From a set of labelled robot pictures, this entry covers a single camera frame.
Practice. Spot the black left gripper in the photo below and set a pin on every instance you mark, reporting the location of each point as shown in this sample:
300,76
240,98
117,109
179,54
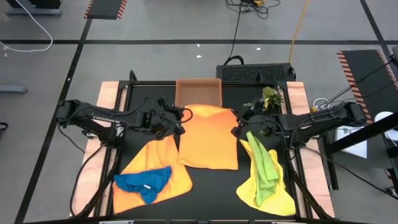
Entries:
155,123

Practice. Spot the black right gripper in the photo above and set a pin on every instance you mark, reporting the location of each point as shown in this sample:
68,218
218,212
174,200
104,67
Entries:
264,126

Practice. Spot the orange microfiber towel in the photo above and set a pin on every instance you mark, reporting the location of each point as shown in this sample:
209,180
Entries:
174,180
208,140

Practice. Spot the green microfiber towel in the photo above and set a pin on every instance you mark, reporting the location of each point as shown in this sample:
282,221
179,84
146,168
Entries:
264,174

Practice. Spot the blue microfiber towel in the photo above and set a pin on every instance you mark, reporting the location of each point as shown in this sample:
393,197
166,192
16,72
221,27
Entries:
140,183

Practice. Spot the yellow microfiber towel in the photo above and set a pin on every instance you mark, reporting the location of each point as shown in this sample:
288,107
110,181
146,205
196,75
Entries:
280,202

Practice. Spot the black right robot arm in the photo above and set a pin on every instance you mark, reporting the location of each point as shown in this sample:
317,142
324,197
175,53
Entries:
326,116

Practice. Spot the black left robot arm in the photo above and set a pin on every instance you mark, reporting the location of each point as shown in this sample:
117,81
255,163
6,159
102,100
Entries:
102,116

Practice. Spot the orange plastic bin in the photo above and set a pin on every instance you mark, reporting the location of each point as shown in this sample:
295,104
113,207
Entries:
199,91

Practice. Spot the artificial succulent in pot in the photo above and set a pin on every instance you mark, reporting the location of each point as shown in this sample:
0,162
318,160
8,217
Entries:
270,96

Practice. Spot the black perforated computer case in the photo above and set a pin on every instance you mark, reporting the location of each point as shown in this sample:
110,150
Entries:
255,73

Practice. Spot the light wooden side board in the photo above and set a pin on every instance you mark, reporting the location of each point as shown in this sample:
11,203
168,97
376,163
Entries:
298,93
107,93

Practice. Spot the white paper sheet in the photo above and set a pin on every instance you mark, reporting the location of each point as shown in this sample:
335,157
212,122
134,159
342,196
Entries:
354,149

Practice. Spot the black metal beam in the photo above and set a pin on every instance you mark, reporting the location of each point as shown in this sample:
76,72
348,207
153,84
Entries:
360,133

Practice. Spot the black mat with striped edges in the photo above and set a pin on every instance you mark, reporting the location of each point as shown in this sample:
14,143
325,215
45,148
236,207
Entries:
105,9
363,71

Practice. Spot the white round object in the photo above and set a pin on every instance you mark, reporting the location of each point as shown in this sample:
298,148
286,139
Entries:
381,116

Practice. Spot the grey floor bar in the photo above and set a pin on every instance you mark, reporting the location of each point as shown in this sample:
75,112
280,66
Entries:
12,89

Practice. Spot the grey desk foot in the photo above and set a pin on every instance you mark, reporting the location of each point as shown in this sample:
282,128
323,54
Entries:
34,12

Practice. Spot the black table frame rim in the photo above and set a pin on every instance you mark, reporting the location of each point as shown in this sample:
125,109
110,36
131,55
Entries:
149,83

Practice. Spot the black diagonal frame strut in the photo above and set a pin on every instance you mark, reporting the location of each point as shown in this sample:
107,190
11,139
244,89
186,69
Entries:
308,196
99,189

